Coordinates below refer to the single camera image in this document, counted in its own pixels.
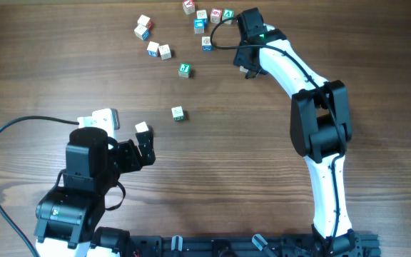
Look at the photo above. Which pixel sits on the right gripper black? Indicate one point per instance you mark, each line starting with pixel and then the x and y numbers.
pixel 245 57

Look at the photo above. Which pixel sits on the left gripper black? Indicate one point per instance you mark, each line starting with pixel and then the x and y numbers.
pixel 130 153

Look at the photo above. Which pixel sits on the red V block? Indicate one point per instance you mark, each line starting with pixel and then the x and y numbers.
pixel 178 114

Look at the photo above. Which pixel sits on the plain white picture block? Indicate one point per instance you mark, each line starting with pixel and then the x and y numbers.
pixel 142 127

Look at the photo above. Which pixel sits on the green-sided picture block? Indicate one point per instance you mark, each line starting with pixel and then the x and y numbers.
pixel 243 69

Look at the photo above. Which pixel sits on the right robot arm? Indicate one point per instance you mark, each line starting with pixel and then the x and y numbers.
pixel 320 124

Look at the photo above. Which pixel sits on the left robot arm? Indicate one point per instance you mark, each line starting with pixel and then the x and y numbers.
pixel 68 215

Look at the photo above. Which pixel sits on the blue D letter block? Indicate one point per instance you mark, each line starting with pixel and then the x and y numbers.
pixel 206 43

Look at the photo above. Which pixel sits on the green V block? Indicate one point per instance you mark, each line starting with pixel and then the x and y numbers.
pixel 227 17

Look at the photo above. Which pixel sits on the red 6 block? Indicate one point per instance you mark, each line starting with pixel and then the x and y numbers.
pixel 216 15

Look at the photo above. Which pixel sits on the blue-sided picture block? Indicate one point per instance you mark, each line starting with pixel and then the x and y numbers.
pixel 202 14

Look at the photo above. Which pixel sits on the blue-topped block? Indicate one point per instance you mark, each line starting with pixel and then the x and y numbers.
pixel 199 26

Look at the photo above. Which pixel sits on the green J letter block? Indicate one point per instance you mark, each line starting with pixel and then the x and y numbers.
pixel 184 70

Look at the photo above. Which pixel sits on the red A top block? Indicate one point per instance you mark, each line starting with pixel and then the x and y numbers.
pixel 189 6

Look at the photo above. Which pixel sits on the green-sided Z block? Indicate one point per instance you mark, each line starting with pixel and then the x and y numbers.
pixel 165 52

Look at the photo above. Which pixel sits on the blue P letter block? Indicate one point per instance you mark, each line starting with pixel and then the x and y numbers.
pixel 152 49

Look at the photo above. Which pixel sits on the blue-sided white block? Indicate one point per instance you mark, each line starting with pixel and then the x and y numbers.
pixel 142 32

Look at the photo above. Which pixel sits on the red-sided white block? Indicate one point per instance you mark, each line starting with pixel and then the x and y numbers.
pixel 145 21

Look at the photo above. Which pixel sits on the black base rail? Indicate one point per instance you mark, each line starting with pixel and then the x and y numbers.
pixel 367 245

